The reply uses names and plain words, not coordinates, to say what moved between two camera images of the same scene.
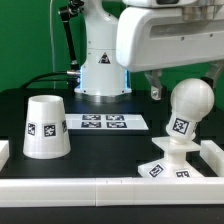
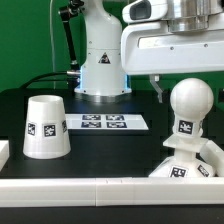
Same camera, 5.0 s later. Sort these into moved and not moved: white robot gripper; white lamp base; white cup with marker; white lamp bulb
Moved: white lamp base
Not moved: white lamp bulb; white robot gripper; white cup with marker
